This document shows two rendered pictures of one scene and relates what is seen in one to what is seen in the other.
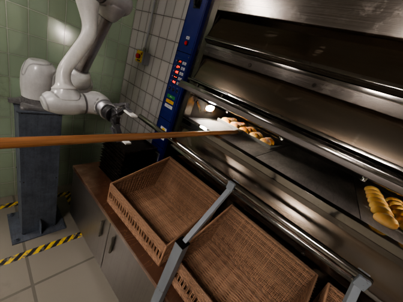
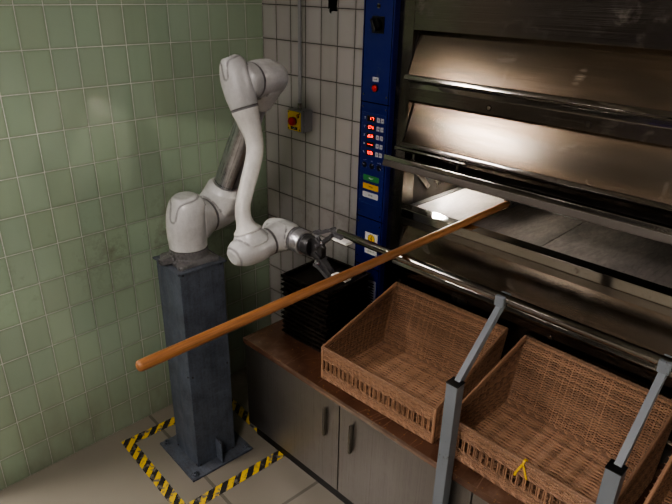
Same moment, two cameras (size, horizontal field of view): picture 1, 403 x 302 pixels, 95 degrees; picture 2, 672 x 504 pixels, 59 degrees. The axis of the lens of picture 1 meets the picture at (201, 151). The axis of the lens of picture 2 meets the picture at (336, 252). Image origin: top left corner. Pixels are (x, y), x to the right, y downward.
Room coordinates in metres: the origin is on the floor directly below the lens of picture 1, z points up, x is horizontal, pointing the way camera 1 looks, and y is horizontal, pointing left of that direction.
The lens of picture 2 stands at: (-1.00, -0.01, 2.04)
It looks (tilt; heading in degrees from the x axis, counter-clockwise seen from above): 24 degrees down; 12
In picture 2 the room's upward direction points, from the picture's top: 1 degrees clockwise
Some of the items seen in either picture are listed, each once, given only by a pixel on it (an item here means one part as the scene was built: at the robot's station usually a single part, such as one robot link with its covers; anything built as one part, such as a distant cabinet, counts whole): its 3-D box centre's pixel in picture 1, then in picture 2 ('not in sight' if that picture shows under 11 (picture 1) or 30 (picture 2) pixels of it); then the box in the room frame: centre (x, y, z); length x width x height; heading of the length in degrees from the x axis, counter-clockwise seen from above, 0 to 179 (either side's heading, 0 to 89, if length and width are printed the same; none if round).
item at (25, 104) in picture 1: (33, 100); (184, 253); (1.01, 1.06, 1.03); 0.22 x 0.18 x 0.06; 145
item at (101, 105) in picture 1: (107, 109); (300, 241); (0.89, 0.53, 1.19); 0.09 x 0.06 x 0.09; 148
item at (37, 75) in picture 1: (40, 78); (187, 219); (1.03, 1.04, 1.17); 0.18 x 0.16 x 0.22; 165
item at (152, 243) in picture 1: (165, 199); (412, 353); (0.99, 0.10, 0.72); 0.56 x 0.49 x 0.28; 59
